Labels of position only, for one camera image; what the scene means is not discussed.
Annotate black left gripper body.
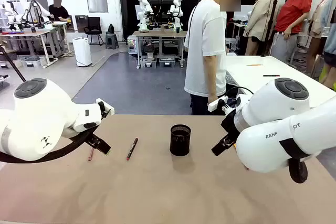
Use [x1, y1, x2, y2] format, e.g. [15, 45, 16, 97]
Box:
[85, 126, 103, 143]

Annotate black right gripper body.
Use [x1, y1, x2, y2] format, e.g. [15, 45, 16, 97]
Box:
[221, 108, 240, 141]

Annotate black pen with pink cap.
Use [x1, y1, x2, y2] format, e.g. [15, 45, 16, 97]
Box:
[126, 137, 139, 162]

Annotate person's right forearm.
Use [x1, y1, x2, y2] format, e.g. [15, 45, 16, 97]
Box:
[203, 55, 219, 98]

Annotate black mesh pen holder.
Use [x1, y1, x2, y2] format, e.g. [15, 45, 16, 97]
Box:
[170, 124, 192, 157]

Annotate person in white T-shirt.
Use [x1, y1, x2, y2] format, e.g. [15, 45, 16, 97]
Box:
[184, 0, 242, 116]

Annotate white air purifier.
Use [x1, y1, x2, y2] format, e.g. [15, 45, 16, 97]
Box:
[72, 37, 93, 67]

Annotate clear storage bin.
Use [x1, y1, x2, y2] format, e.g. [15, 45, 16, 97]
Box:
[141, 57, 158, 69]
[159, 57, 175, 68]

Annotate black stool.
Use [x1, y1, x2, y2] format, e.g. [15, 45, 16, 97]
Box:
[105, 31, 120, 50]

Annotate computer case with coloured lights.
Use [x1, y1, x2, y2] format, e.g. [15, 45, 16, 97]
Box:
[127, 37, 139, 55]

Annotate black slanted rod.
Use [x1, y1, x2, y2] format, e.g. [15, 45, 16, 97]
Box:
[0, 46, 27, 82]

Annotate black office chair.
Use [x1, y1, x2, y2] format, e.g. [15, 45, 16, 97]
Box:
[83, 16, 104, 46]

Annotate black tripod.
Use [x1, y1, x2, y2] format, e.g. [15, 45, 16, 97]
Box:
[261, 0, 282, 57]

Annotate mannequin with beige jacket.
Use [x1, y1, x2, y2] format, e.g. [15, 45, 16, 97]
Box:
[243, 0, 279, 56]

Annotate background wooden work table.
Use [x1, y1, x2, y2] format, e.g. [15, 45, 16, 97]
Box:
[131, 30, 188, 69]

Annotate long cluttered work desk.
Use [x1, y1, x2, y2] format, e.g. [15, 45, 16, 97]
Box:
[0, 22, 70, 68]

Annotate seated person in black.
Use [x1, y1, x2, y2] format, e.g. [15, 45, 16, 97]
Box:
[48, 0, 70, 22]

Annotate person in red shirt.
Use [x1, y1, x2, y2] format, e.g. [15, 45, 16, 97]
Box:
[270, 0, 313, 65]

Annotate mannequin with bucket hat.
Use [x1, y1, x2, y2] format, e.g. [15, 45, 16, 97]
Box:
[306, 0, 336, 88]

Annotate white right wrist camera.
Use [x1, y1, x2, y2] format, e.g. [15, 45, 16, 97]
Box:
[207, 96, 228, 112]

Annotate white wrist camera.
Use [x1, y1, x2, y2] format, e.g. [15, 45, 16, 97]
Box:
[95, 98, 116, 119]
[207, 96, 228, 112]

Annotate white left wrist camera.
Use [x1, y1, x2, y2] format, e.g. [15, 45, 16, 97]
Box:
[95, 98, 116, 119]

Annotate thin black camera cable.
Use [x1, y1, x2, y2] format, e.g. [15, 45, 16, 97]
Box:
[225, 86, 255, 98]

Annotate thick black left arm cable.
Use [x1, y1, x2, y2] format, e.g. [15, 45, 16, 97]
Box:
[0, 126, 100, 165]

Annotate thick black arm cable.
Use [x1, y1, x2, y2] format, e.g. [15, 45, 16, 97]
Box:
[0, 126, 100, 165]
[279, 137, 317, 184]

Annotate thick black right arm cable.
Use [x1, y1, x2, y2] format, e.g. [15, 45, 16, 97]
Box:
[279, 137, 317, 184]

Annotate white robot with black cables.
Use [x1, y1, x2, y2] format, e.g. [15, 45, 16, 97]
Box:
[25, 0, 53, 29]

